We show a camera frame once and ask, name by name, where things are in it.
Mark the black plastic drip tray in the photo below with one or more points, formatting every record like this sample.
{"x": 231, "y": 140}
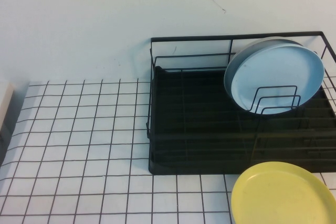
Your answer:
{"x": 194, "y": 98}

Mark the light blue round plate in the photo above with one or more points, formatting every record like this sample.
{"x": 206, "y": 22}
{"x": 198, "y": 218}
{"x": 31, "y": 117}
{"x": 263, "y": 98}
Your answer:
{"x": 275, "y": 72}

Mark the yellow round plate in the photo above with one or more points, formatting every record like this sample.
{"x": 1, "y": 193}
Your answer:
{"x": 278, "y": 197}

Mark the white black-grid tablecloth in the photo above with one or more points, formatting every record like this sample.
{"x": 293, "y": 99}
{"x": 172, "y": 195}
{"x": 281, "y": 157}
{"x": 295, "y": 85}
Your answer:
{"x": 78, "y": 134}

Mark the beige box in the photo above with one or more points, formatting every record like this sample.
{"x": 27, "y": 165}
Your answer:
{"x": 5, "y": 103}

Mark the grey round plate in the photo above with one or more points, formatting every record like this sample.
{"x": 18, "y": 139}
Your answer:
{"x": 227, "y": 75}

